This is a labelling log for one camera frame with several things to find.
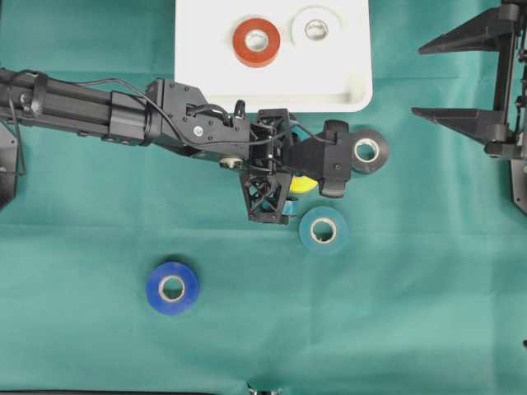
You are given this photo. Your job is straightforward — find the white plastic tray case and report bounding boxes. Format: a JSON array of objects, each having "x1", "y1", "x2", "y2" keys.
[{"x1": 175, "y1": 1, "x2": 373, "y2": 113}]

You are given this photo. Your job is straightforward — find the white tape roll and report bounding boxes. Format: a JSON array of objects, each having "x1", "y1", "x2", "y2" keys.
[{"x1": 291, "y1": 6, "x2": 342, "y2": 47}]

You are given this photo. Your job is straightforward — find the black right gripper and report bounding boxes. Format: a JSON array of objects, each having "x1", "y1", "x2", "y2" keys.
[{"x1": 412, "y1": 1, "x2": 526, "y2": 212}]

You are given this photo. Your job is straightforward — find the yellow tape roll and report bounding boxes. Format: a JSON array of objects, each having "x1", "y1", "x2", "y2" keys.
[{"x1": 289, "y1": 176, "x2": 318, "y2": 194}]

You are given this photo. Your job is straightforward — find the black tape roll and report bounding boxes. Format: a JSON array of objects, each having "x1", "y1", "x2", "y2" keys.
[{"x1": 351, "y1": 129, "x2": 389, "y2": 174}]

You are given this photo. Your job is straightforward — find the thin black left cable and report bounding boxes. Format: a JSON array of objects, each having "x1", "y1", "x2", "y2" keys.
[{"x1": 7, "y1": 72, "x2": 343, "y2": 178}]

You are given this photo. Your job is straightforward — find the blue tape roll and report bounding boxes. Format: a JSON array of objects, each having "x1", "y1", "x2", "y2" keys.
[{"x1": 146, "y1": 262, "x2": 200, "y2": 316}]

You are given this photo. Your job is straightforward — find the green tape roll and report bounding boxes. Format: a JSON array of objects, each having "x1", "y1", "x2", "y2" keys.
[{"x1": 298, "y1": 206, "x2": 349, "y2": 255}]

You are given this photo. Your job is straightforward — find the red tape roll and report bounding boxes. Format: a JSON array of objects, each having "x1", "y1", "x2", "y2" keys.
[{"x1": 232, "y1": 17, "x2": 282, "y2": 68}]

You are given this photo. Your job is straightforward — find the green table cloth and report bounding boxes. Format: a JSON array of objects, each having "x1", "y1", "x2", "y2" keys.
[{"x1": 1, "y1": 1, "x2": 526, "y2": 394}]

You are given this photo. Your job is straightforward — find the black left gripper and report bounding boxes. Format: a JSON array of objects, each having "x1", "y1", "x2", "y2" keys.
[{"x1": 145, "y1": 79, "x2": 296, "y2": 225}]

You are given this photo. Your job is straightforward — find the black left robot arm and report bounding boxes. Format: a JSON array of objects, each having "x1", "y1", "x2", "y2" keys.
[{"x1": 1, "y1": 69, "x2": 296, "y2": 225}]

